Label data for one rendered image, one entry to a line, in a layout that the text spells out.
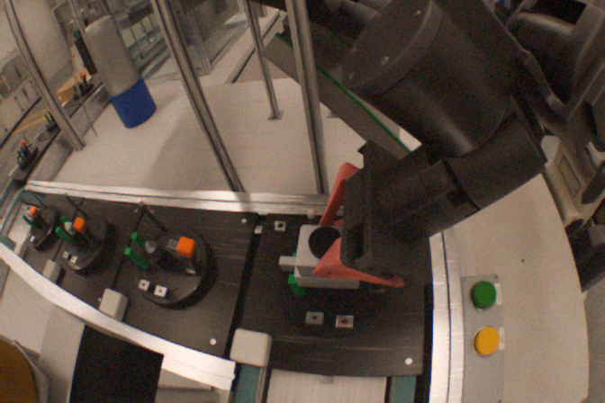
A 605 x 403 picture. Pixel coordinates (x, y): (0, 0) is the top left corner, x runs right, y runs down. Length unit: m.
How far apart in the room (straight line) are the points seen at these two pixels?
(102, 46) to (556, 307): 1.40
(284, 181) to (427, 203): 0.50
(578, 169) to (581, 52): 0.76
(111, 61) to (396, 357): 1.07
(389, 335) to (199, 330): 0.25
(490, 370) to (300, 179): 0.54
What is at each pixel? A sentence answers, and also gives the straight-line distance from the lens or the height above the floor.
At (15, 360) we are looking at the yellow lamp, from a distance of 0.15.
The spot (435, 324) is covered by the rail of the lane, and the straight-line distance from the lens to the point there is 0.40.
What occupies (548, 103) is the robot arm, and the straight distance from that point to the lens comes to 0.15.
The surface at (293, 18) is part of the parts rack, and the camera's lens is 0.33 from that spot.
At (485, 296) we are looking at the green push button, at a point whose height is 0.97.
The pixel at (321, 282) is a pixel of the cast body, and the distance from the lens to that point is 0.29.
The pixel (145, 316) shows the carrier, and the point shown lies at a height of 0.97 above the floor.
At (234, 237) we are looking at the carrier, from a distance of 0.45.
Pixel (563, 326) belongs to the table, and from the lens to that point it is 0.66.
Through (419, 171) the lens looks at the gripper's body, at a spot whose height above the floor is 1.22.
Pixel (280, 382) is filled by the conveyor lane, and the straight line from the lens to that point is 0.43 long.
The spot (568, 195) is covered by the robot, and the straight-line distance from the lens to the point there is 0.94.
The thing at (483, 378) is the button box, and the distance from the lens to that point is 0.42.
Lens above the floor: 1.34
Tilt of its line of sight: 48 degrees down
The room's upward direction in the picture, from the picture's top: 12 degrees counter-clockwise
